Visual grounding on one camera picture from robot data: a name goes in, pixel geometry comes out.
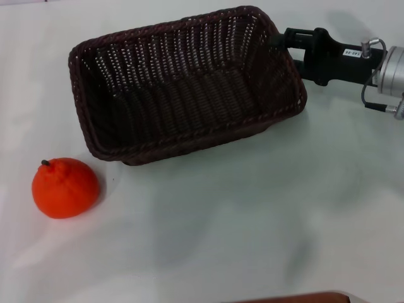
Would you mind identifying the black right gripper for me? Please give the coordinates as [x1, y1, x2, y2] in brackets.
[270, 27, 388, 87]

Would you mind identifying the black woven rectangular basket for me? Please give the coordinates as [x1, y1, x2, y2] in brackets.
[68, 4, 308, 166]

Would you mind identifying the orange toy tangerine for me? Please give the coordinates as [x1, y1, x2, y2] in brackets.
[31, 157, 102, 219]

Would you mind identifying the brown wooden edge strip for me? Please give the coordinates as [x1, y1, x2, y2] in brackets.
[235, 292, 351, 303]

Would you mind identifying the grey right wrist cable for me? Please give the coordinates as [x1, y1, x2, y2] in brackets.
[360, 37, 399, 110]

